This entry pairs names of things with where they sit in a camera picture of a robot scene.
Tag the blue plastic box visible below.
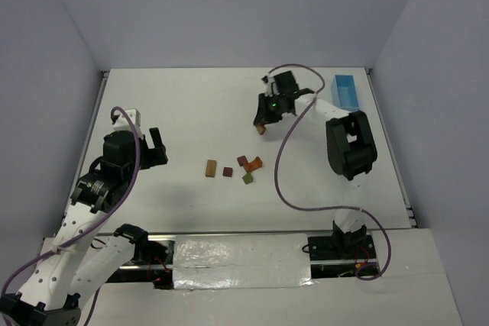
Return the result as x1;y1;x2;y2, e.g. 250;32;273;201
330;75;360;111

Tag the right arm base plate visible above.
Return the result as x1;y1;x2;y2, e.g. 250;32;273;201
303;235;376;261

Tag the green wedge block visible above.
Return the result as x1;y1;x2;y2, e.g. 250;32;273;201
242;173;254;185

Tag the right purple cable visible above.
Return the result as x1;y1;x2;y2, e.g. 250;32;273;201
263;64;391;280

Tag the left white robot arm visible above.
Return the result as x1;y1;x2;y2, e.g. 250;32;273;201
1;127;173;325

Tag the dark red cube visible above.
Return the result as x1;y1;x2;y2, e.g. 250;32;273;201
237;156;248;166

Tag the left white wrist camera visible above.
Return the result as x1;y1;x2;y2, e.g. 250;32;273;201
111;108;143;139

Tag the purple cable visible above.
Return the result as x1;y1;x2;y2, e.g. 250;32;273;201
263;64;391;280
0;106;143;326

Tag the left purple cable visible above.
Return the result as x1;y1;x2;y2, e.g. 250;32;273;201
0;106;143;326

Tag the orange arch block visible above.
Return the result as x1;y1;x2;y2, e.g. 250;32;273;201
243;157;263;173

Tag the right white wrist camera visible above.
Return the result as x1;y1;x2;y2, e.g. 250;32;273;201
261;75;280;97

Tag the maroon cube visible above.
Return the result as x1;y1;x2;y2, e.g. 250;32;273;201
223;167;233;177

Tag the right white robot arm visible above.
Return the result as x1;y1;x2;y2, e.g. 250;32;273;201
253;70;378;255

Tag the silver tape sheet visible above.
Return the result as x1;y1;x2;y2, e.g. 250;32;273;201
173;234;313;290

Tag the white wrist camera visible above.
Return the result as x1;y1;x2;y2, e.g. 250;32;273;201
261;75;280;97
111;108;143;139

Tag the tan wood rectangular block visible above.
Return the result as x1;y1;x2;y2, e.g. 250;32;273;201
205;160;217;178

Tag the aluminium mounting rail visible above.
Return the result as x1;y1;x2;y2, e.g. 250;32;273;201
95;229;383;266

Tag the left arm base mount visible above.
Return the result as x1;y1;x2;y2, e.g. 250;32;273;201
134;240;175;290

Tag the light wood rectangular block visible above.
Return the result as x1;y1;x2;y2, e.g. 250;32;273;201
256;124;266;135

